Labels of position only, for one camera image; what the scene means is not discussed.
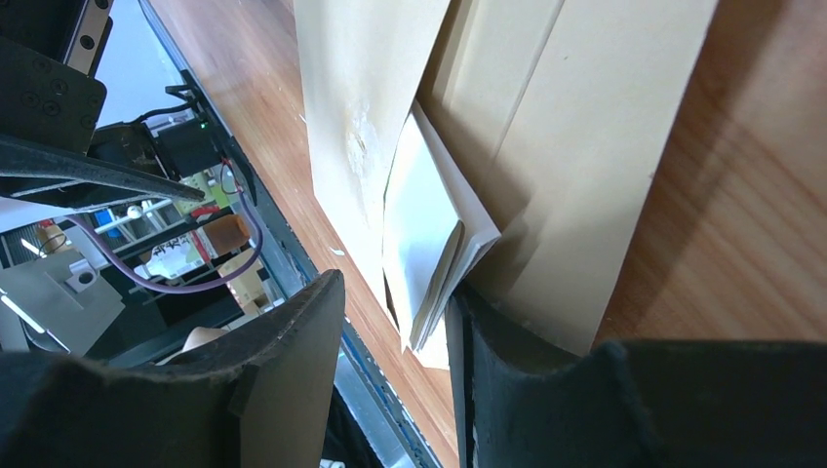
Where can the lined letter paper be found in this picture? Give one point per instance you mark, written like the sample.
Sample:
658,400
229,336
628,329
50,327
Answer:
435,231

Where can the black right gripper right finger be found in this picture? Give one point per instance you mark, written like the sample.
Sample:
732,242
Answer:
520,401

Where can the tan paper envelope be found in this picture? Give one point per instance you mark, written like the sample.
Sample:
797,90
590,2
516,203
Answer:
556,112

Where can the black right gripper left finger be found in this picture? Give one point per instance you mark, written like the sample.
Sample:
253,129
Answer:
257,396

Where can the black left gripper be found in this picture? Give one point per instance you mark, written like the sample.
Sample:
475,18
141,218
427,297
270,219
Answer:
50,52

